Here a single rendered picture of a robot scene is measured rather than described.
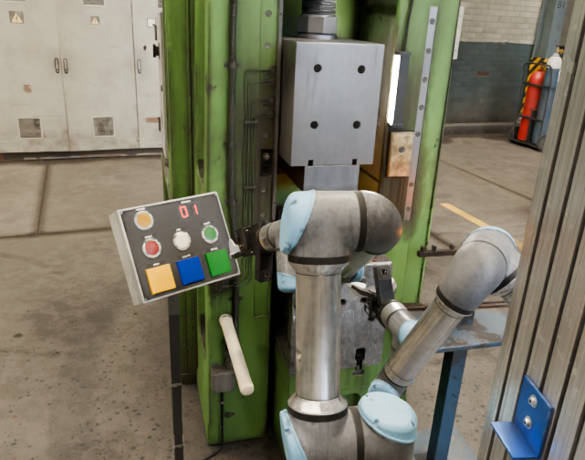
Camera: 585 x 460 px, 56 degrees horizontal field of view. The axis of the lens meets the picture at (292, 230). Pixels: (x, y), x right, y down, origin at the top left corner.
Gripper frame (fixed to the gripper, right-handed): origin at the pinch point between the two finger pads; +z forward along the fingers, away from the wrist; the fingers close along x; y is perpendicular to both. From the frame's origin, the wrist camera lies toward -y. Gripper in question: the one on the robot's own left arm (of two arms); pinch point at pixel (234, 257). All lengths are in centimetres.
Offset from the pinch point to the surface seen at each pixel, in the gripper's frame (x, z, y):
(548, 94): -723, 231, 106
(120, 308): -33, 200, -7
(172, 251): 14.0, 10.4, 7.1
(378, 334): -62, 15, -43
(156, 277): 21.3, 9.6, 0.7
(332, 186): -45.0, -2.2, 14.4
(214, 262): 1.7, 9.6, 0.5
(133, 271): 26.9, 10.9, 4.3
